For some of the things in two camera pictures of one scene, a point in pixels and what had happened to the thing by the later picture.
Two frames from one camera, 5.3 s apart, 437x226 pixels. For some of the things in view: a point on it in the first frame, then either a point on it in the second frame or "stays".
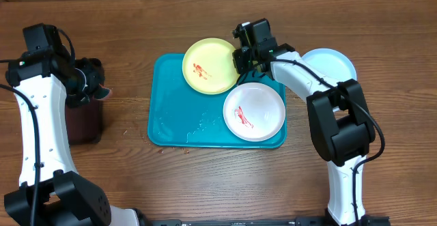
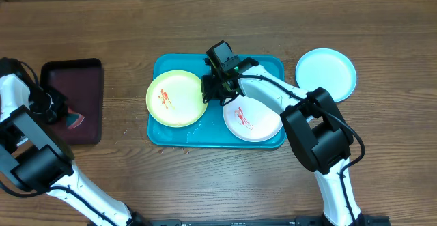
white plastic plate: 254,111 stays
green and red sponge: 102,93 → 73,119
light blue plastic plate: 332,63 stays
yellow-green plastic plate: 208,67 → 175,98
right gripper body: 244,64 → 216,90
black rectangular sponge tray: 85,121 stays
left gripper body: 78,91 → 48,103
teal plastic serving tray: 181,117 stays
